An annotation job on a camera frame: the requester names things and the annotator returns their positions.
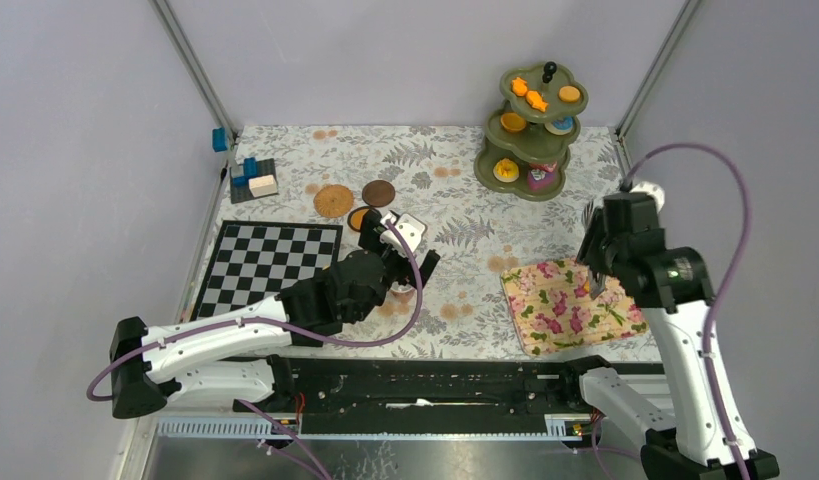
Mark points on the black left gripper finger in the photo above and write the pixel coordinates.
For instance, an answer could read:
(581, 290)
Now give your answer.
(371, 231)
(426, 269)

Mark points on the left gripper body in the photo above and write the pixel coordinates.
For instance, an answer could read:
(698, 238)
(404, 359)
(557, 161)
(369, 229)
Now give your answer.
(398, 269)

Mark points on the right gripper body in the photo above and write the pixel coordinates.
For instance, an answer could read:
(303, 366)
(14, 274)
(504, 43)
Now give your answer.
(608, 244)

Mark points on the black orange face coaster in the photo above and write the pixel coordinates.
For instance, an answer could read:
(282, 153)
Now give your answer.
(356, 217)

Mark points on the dark brown round coaster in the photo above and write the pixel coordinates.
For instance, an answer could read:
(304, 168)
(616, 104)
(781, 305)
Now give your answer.
(378, 193)

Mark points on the pink strawberry cake slice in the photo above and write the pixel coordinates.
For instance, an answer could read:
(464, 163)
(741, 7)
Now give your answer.
(545, 168)

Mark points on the purple candy packet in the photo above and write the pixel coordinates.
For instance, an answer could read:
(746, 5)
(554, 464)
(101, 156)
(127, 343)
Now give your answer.
(539, 179)

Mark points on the yellow frosted donut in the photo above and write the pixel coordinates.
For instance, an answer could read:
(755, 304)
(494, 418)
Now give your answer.
(506, 170)

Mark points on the blue frosted donut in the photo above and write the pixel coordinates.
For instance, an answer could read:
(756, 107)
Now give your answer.
(561, 126)

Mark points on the round orange biscuit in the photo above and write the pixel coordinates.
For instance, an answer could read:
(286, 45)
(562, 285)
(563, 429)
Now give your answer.
(569, 94)

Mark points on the small orange cookie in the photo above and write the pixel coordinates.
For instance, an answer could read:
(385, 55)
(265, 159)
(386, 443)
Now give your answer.
(536, 101)

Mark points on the orange bear cookie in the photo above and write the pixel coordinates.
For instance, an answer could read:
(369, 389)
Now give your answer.
(519, 87)

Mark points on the metal tongs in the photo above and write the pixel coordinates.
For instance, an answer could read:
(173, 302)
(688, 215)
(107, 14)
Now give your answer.
(596, 280)

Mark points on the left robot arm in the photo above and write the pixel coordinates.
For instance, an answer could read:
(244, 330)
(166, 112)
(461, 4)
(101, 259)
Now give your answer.
(229, 358)

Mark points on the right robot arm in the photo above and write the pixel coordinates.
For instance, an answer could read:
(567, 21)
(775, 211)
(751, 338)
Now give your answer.
(704, 437)

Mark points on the floral tablecloth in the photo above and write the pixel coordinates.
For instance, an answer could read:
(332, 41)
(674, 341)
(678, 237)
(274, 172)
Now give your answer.
(478, 233)

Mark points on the floral snack tray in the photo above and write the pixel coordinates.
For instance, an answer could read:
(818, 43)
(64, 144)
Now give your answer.
(551, 314)

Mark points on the black white chessboard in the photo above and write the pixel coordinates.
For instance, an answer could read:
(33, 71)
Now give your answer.
(252, 260)

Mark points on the toy block set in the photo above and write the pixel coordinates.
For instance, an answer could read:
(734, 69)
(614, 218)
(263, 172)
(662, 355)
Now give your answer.
(252, 179)

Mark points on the green three-tier serving stand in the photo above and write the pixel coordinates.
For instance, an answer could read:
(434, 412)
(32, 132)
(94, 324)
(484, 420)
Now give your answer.
(534, 145)

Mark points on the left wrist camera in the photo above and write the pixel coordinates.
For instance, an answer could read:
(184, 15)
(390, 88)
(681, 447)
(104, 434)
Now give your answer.
(402, 232)

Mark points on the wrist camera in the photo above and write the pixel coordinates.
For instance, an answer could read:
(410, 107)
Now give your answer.
(402, 232)
(653, 190)

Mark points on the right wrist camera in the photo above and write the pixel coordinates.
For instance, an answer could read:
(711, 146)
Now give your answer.
(653, 190)

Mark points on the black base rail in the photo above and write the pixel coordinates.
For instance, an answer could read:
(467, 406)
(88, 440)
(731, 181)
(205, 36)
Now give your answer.
(347, 397)

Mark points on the blue clip on frame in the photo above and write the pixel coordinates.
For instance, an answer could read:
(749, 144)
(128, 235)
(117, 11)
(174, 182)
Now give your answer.
(220, 140)

